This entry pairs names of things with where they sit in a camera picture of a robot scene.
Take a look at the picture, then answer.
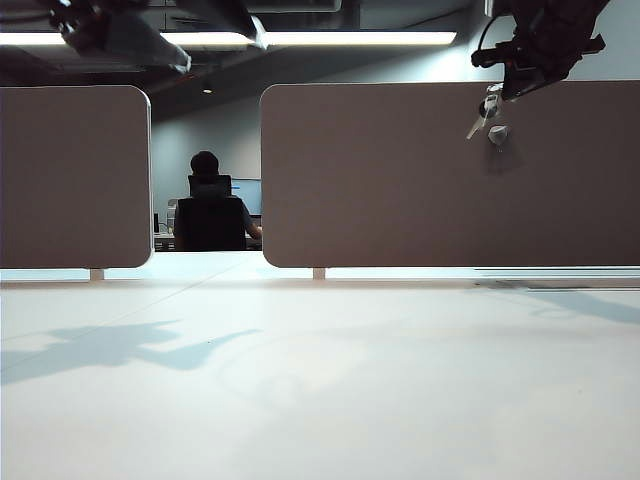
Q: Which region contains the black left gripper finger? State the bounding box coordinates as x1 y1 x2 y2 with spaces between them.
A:
177 0 272 51

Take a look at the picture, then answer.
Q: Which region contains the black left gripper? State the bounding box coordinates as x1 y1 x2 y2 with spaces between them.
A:
47 0 194 75

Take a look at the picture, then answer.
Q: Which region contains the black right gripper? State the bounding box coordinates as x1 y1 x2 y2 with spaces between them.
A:
501 0 607 103

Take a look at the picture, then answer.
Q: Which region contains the bunch of keys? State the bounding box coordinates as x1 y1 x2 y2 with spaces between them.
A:
464 83 504 141

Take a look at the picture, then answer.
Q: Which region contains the seated person in dark top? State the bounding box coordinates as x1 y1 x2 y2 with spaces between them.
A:
173 150 264 251

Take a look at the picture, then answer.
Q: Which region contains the left grey divider panel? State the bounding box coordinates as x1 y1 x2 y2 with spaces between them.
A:
0 84 153 270

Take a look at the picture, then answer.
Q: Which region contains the grey divider panel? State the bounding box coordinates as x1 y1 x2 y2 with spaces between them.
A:
259 80 640 269
0 84 153 270

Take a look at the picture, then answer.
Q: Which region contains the right grey divider panel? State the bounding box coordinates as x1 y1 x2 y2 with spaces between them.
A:
259 80 640 269

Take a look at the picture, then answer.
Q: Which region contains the computer monitor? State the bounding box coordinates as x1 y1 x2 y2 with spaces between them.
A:
230 178 263 218

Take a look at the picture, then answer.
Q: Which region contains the black office chair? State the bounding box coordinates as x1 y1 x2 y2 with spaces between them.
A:
176 174 249 252

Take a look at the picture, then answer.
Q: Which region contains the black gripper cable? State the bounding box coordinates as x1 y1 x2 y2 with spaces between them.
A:
471 13 517 70

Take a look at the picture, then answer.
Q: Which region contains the white hexagonal wall hook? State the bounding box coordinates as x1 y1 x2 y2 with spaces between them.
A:
487 124 512 155

